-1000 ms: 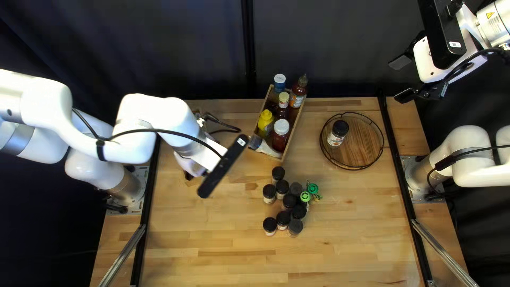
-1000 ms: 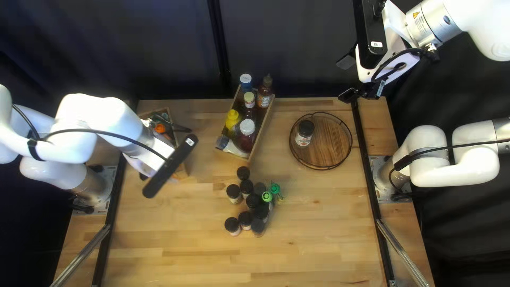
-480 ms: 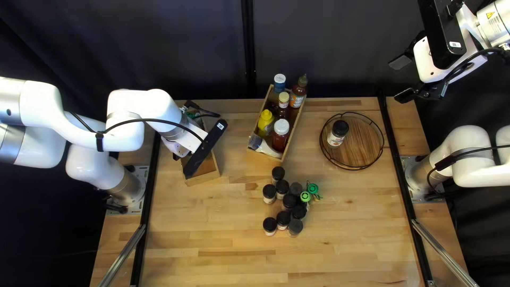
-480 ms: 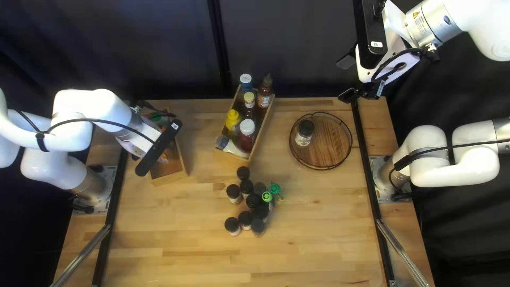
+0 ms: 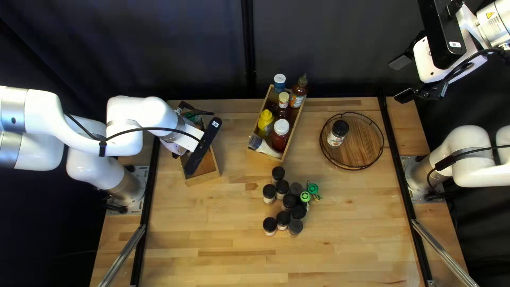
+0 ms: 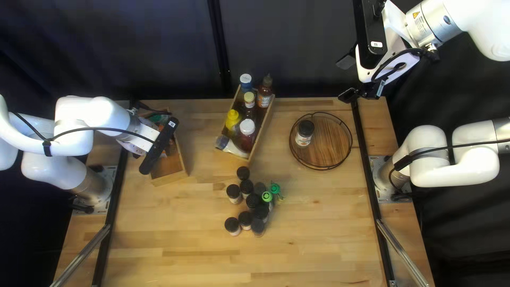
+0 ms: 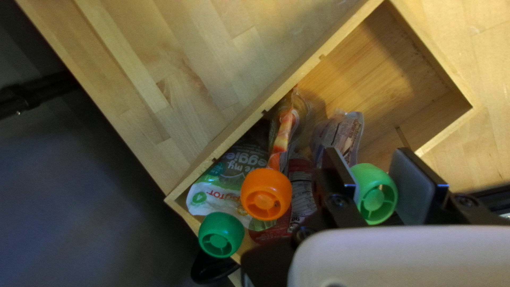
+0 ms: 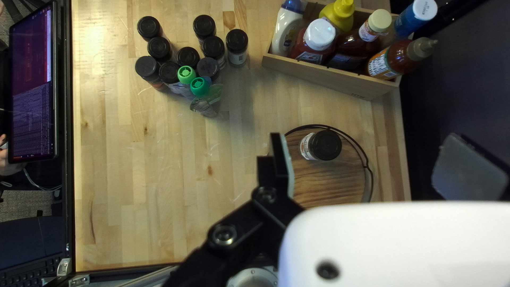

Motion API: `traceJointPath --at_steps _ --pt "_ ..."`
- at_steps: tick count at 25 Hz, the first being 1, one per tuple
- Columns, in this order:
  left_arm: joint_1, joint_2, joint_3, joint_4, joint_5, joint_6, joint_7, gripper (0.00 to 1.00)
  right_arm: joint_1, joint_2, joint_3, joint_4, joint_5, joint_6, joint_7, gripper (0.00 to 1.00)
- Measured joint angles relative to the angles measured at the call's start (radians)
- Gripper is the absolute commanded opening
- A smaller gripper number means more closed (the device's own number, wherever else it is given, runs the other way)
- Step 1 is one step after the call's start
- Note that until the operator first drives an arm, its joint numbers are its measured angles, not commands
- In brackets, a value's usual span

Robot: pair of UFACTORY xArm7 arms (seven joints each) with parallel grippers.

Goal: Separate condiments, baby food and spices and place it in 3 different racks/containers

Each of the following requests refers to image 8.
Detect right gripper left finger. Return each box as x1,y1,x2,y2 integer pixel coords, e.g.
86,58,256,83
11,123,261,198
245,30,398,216
161,133,306,287

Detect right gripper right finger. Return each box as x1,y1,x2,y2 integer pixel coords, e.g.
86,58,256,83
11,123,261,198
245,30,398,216
431,133,510,201

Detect spice jar black lid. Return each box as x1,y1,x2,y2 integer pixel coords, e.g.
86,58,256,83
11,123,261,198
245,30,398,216
137,16,162,41
201,35,227,70
147,36,174,62
196,57,221,82
226,29,249,67
135,55,166,90
159,61,184,94
193,14,217,40
300,129,343,161
176,46,201,68

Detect hot sauce bottle tan nozzle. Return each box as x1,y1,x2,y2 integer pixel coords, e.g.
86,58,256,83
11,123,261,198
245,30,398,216
367,37,439,80

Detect brown sauce bottle cream cap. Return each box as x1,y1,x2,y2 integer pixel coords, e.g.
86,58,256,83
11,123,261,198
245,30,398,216
329,9,393,72

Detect white squeeze bottle blue cap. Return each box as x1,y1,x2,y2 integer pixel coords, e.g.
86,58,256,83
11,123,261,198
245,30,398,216
271,0,305,57

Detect red ketchup bottle white cap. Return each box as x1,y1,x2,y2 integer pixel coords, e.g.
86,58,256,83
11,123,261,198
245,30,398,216
289,18,337,66

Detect yellow mustard bottle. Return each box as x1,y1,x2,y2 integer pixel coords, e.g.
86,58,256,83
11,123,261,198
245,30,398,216
319,0,356,34

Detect baby food pouch green cap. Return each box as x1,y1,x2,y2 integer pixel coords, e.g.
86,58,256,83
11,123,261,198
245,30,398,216
189,77,224,118
176,66,198,98

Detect person's hand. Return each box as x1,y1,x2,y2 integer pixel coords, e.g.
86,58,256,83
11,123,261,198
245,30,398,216
0,133,24,177

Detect open wooden box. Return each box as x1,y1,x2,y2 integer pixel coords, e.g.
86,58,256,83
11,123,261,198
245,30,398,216
262,0,403,101

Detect dark laptop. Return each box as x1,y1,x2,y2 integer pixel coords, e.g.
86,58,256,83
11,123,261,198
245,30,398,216
0,215,68,287

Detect laptop with purple screen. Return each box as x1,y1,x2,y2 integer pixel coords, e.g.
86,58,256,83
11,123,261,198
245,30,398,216
7,0,61,164

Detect round black wire rack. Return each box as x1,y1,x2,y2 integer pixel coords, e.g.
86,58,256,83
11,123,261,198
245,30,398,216
284,124,374,210

